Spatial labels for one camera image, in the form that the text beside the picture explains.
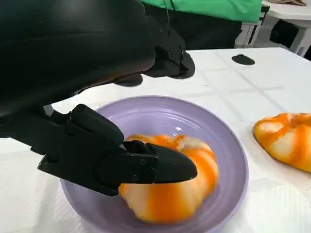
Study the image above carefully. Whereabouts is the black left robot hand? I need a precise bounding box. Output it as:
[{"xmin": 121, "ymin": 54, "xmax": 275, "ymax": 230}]
[{"xmin": 0, "ymin": 0, "xmax": 197, "ymax": 197}]

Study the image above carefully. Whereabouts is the orange and white bread roll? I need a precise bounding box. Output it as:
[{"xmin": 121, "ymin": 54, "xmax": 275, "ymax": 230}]
[
  {"xmin": 119, "ymin": 134, "xmax": 219, "ymax": 224},
  {"xmin": 253, "ymin": 112, "xmax": 311, "ymax": 173}
]

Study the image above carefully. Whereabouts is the lilac plate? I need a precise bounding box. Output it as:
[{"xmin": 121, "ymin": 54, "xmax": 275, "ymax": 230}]
[{"xmin": 60, "ymin": 96, "xmax": 249, "ymax": 233}]

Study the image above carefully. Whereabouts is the person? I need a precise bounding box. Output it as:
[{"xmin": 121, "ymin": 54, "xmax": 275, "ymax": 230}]
[{"xmin": 140, "ymin": 0, "xmax": 262, "ymax": 51}]

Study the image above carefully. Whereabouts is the black table grommet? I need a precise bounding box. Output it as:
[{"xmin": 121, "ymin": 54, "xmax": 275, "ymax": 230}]
[{"xmin": 231, "ymin": 54, "xmax": 256, "ymax": 66}]

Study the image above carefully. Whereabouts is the black background chair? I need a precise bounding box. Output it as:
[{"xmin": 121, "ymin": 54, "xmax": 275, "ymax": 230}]
[{"xmin": 269, "ymin": 19, "xmax": 300, "ymax": 50}]

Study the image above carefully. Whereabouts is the white background table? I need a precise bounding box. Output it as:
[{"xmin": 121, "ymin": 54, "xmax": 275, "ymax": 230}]
[{"xmin": 261, "ymin": 0, "xmax": 311, "ymax": 28}]

